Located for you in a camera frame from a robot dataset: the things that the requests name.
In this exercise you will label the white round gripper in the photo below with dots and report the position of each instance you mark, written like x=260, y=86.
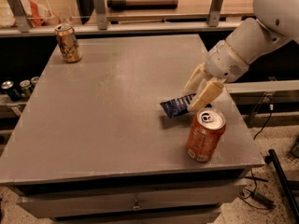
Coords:
x=223, y=62

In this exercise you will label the blue rxbar blueberry wrapper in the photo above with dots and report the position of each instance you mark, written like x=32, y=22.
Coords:
x=178, y=106

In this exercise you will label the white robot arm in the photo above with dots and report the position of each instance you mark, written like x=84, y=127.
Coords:
x=274, y=24

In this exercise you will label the red coke can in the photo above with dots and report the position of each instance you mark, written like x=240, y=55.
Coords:
x=208, y=125

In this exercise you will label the gold brown drink can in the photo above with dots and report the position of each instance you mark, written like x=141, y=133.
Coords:
x=67, y=42

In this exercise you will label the grey can on shelf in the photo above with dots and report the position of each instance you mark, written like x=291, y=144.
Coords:
x=34, y=80

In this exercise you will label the green can on shelf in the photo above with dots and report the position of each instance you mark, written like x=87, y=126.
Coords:
x=26, y=87

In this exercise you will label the dark blue can on shelf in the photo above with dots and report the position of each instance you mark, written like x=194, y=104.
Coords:
x=10, y=89

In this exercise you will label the black metal bar on floor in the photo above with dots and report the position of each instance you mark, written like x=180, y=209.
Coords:
x=290, y=187

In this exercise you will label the metal drawer knob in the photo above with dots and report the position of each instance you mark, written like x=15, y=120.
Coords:
x=136, y=206

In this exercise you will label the orange white snack bag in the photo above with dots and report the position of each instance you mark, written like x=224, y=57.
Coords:
x=39, y=15

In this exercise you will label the grey cabinet drawer front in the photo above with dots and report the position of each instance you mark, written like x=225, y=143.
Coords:
x=101, y=201

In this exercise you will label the black power adapter with cable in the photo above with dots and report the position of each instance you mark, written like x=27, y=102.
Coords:
x=255, y=195

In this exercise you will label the middle metal bracket post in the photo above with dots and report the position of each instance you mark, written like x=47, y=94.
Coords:
x=100, y=13

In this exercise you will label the left metal bracket post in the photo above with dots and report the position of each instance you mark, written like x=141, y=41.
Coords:
x=24, y=26

